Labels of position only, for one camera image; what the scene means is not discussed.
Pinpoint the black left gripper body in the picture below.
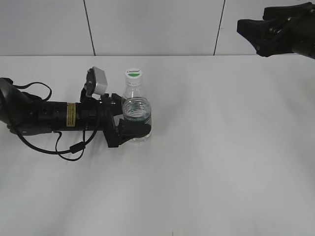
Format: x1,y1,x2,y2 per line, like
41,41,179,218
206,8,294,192
78,93,121,148

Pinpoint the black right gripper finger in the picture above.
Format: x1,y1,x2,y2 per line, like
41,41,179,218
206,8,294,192
237,19,292,57
262,2,313,24

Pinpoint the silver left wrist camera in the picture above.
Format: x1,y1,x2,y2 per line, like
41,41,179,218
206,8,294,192
85,66,108,96

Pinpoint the clear Cestbon water bottle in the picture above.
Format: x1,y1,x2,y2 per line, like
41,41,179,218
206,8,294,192
121,67,153,145

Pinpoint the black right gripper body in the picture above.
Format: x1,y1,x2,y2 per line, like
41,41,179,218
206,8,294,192
281,2,315,59

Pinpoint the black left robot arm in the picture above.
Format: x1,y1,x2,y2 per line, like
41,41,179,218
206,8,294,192
0,78,151,148

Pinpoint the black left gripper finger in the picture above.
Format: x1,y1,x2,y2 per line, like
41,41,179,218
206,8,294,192
111,93,123,114
118,119,152,144

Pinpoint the white green bottle cap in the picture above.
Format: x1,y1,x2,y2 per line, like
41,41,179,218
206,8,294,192
125,68,143,87

